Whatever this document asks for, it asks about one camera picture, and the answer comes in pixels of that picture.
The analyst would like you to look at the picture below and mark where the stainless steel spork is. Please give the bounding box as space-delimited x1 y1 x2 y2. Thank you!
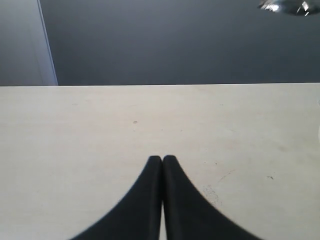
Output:
257 0 320 17

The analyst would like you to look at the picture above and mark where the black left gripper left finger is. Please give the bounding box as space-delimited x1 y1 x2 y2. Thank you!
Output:
73 155 163 240

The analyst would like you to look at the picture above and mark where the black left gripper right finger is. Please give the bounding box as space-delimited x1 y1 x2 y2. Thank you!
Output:
162 155 259 240

